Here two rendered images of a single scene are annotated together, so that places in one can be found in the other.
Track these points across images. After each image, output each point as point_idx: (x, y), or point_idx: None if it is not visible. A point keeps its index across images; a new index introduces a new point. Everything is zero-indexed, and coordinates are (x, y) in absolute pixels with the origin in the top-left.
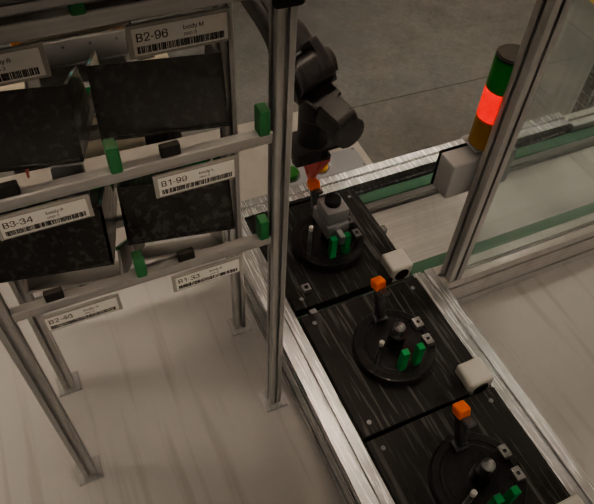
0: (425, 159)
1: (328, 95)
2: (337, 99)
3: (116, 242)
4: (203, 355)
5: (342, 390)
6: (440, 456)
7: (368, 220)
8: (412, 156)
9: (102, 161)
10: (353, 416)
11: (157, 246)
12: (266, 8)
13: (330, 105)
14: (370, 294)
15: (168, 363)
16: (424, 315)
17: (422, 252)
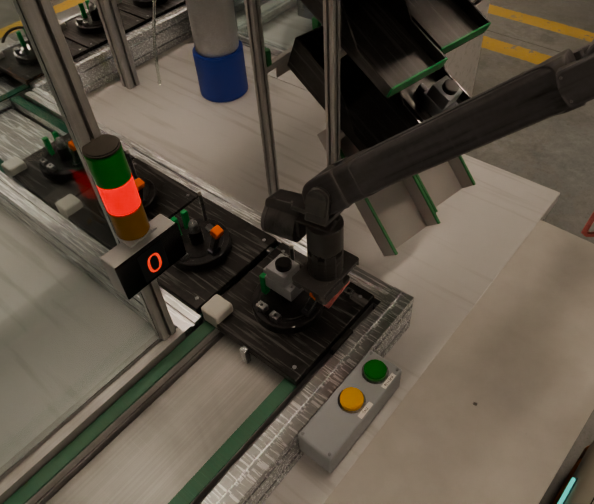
0: (228, 484)
1: (301, 201)
2: (290, 200)
3: (488, 285)
4: (344, 240)
5: (224, 211)
6: (150, 195)
7: (261, 347)
8: (247, 481)
9: None
10: (211, 201)
11: (401, 198)
12: (386, 139)
13: (294, 195)
14: (230, 277)
15: (362, 227)
16: (180, 280)
17: (201, 373)
